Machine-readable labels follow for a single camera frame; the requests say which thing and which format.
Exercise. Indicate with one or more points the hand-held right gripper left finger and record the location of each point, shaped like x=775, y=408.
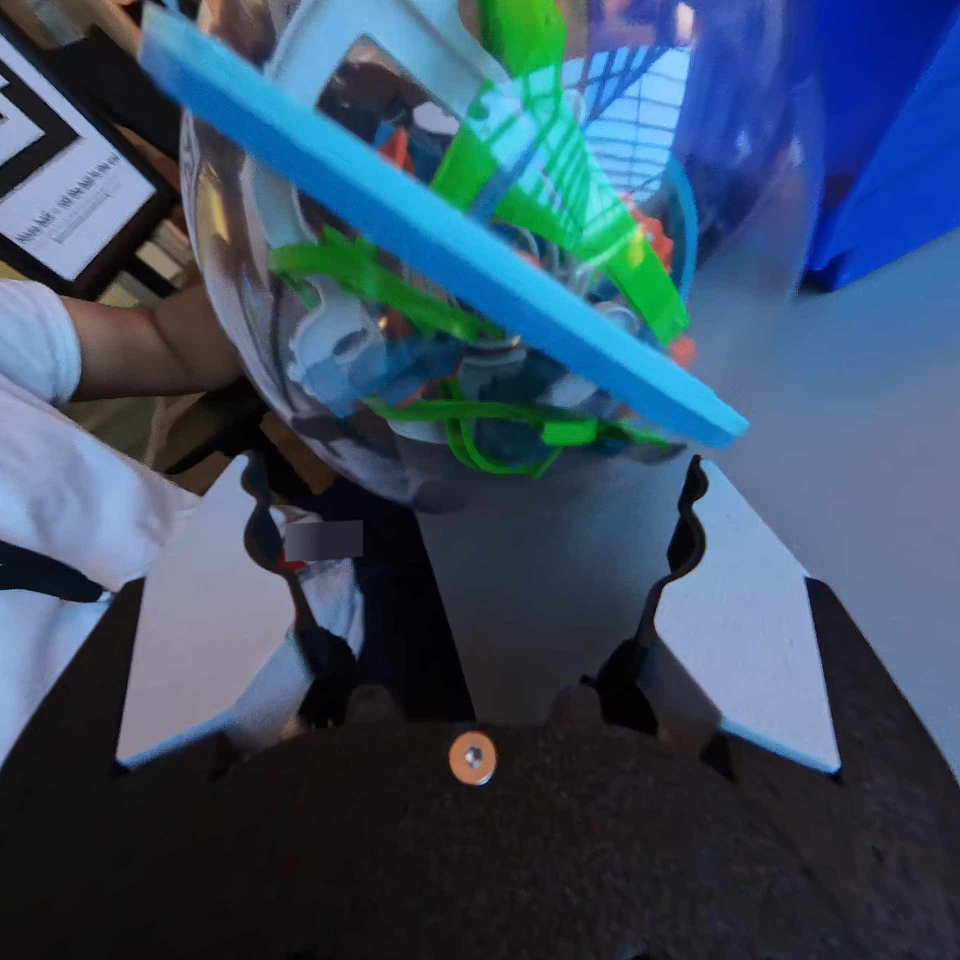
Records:
x=202, y=637

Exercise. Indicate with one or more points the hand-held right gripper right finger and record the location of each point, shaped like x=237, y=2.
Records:
x=750, y=645

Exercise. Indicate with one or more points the clear plastic maze ball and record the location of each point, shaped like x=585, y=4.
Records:
x=420, y=247

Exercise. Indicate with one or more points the red and white badge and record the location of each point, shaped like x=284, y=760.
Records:
x=289, y=559

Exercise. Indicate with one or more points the person in white shirt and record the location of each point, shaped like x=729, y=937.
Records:
x=67, y=487

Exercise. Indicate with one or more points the dark trousers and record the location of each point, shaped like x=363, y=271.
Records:
x=405, y=600

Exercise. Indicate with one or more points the large blue plastic bin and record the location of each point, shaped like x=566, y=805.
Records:
x=900, y=150

